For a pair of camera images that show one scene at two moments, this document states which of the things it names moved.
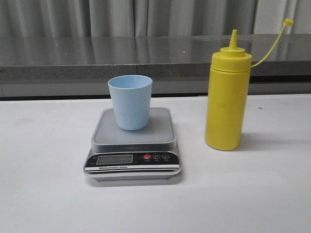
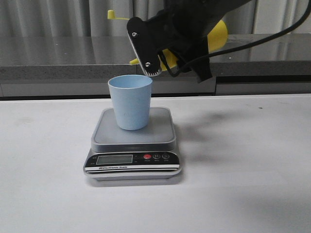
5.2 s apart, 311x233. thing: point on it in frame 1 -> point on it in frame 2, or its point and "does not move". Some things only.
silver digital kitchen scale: (116, 154) does not move
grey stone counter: (80, 66) does not move
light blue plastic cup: (131, 96) does not move
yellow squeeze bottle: (228, 94) -> (170, 58)
